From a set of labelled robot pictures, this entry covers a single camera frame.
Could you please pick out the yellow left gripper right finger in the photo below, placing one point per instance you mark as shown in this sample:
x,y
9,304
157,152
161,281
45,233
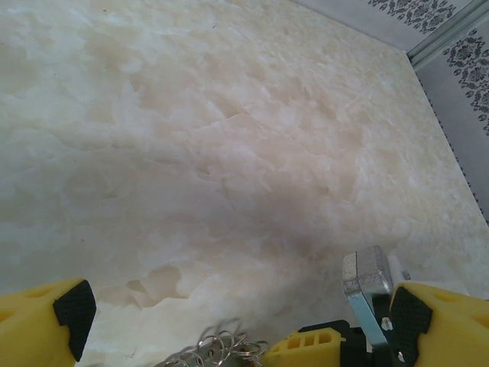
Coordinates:
x,y
447,329

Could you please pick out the aluminium frame post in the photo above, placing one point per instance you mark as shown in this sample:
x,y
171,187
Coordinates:
x,y
451,46

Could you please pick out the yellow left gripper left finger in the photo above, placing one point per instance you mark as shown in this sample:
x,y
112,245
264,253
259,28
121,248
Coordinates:
x,y
34,325

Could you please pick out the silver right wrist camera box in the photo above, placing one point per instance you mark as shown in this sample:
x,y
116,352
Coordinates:
x,y
364,273

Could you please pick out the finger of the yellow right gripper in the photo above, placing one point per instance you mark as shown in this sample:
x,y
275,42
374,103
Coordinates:
x,y
294,351

